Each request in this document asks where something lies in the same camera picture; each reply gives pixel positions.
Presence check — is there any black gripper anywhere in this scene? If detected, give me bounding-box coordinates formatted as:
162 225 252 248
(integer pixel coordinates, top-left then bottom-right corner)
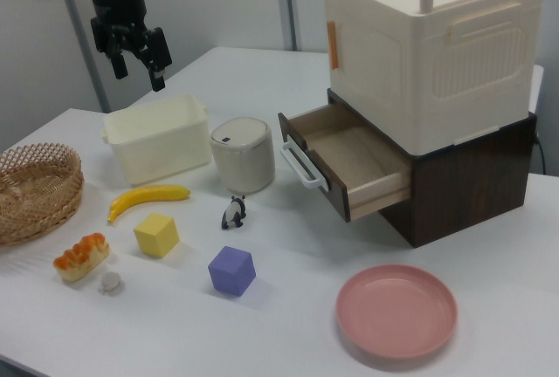
88 0 172 93

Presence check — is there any woven wicker basket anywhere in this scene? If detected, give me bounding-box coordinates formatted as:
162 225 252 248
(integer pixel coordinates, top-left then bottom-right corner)
0 142 85 246

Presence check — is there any toy bread with orange crust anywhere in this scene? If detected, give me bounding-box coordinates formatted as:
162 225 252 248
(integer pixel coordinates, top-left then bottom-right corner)
52 232 110 282

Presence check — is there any cream plastic open bin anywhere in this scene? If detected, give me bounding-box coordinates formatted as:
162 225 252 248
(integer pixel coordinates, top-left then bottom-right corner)
101 93 214 188

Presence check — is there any yellow toy banana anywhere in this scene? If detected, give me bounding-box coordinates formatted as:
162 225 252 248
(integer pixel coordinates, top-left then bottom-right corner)
107 183 192 224

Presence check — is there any beige mini trash can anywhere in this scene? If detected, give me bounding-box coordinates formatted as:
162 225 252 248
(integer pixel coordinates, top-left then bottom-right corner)
210 117 277 194

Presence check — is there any yellow cube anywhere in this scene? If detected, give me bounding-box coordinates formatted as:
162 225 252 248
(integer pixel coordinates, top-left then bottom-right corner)
133 213 181 259

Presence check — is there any black white panda figurine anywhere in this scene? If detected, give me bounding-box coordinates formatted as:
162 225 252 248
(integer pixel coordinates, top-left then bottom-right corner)
220 195 247 230

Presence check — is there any purple cube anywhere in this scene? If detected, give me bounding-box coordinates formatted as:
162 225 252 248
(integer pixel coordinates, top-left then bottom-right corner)
207 245 257 298

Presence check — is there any dark brown wooden cabinet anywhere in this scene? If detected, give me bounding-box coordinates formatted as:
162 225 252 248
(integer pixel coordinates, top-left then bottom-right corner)
326 87 538 250

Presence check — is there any pink plastic plate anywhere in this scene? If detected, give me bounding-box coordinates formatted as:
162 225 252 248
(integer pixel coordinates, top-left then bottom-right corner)
335 264 459 360

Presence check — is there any grey metal frame post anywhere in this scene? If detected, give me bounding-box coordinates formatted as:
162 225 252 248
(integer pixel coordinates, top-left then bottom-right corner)
277 0 303 51
59 0 110 113

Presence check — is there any wooden drawer with white handle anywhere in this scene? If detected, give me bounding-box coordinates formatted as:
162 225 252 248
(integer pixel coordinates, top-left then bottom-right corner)
278 101 412 223

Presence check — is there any cream storage box with handle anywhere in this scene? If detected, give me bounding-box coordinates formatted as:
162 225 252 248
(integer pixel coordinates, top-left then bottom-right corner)
321 0 546 155

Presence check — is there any black cable behind cabinet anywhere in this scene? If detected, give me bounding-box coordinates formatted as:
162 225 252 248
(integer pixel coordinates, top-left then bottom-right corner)
533 132 548 176

